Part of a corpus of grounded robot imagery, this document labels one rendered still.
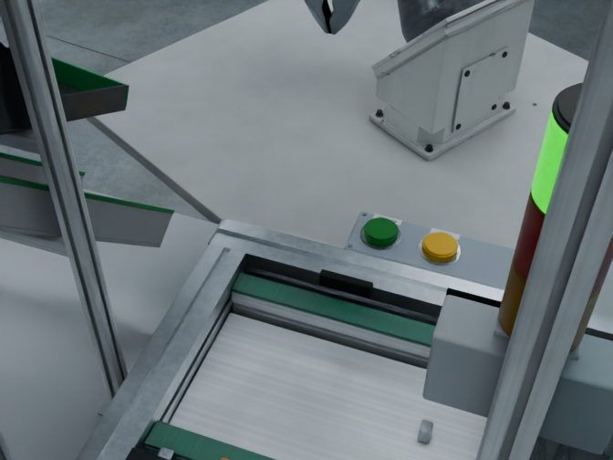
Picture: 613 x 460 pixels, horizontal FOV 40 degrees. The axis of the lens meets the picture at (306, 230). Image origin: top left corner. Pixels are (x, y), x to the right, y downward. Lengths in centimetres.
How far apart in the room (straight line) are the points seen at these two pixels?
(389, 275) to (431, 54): 35
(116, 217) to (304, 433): 28
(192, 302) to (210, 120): 47
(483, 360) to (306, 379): 39
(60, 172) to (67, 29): 260
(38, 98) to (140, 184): 188
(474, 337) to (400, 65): 73
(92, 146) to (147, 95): 133
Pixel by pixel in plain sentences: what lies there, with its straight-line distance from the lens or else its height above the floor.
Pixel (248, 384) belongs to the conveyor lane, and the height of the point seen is 92.
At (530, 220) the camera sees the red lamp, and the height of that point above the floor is 135.
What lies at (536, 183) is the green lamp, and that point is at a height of 137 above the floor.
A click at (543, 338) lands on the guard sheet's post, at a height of 129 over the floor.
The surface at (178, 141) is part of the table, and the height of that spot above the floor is 86.
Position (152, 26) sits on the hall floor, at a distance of 325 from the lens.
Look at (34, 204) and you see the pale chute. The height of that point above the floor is 117.
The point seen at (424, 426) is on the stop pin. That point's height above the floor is 94.
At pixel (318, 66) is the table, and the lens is 143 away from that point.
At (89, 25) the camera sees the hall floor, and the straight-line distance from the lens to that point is 330.
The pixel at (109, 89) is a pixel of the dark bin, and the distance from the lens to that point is 77.
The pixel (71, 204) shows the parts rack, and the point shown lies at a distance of 73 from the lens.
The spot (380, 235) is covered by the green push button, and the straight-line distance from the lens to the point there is 96.
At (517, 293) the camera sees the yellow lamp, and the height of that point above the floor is 130.
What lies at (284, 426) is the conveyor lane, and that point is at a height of 92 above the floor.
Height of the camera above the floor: 165
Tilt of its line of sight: 45 degrees down
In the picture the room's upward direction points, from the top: 1 degrees clockwise
